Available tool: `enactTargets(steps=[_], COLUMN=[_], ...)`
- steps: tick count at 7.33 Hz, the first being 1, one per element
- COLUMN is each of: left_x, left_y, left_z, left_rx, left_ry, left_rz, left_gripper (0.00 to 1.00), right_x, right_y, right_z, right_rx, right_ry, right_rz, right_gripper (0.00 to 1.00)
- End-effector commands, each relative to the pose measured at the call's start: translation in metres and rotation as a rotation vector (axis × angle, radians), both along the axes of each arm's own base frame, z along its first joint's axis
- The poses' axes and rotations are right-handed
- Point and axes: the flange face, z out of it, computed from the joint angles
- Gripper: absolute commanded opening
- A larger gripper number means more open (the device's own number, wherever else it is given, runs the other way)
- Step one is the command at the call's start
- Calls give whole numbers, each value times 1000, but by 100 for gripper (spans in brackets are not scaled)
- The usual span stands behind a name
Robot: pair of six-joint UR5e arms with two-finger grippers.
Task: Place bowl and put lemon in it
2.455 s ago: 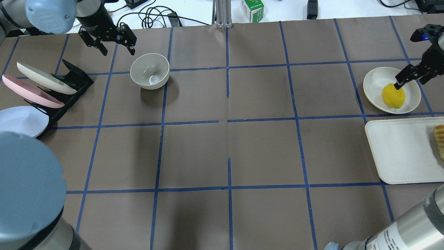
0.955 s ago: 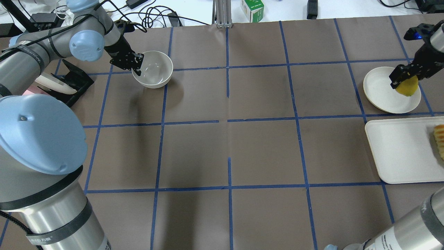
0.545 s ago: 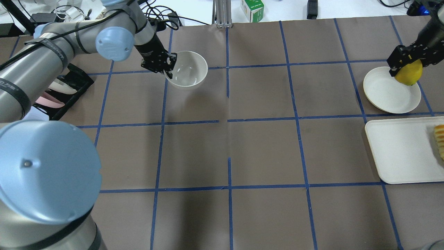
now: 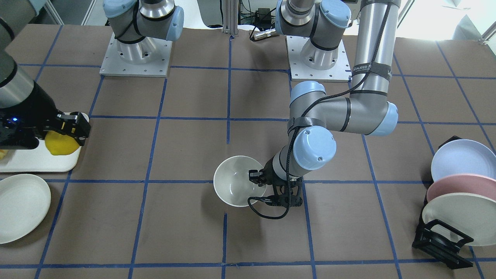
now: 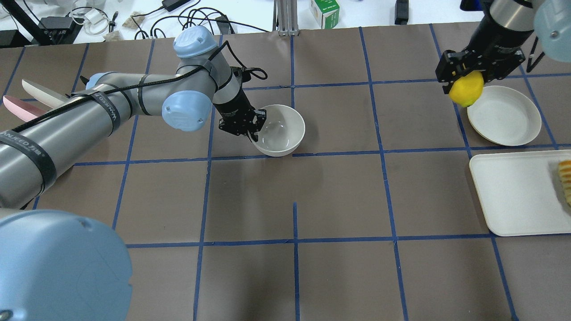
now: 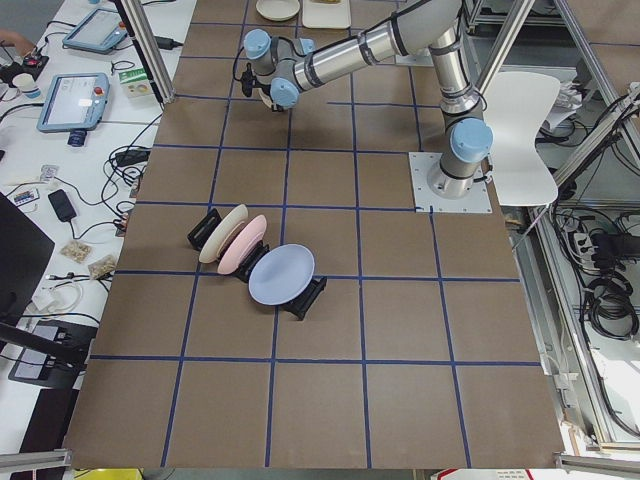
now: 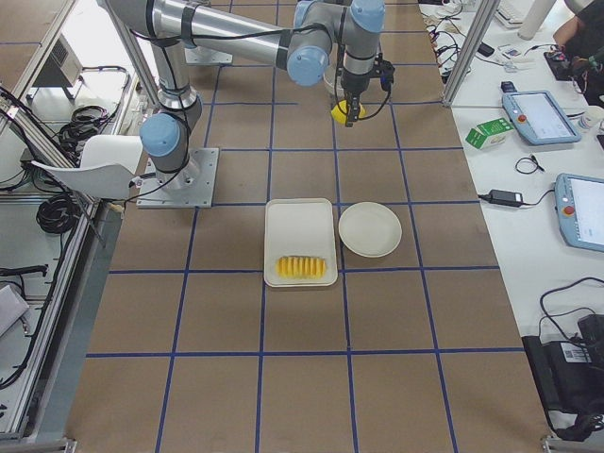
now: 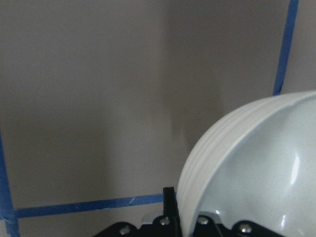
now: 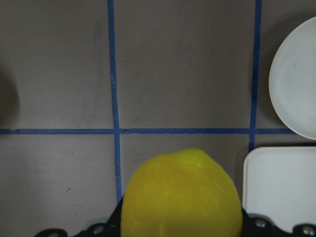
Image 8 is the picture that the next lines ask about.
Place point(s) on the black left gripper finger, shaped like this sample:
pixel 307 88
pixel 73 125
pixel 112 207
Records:
pixel 171 219

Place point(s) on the white ceramic bowl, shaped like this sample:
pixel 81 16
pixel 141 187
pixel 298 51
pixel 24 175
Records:
pixel 258 164

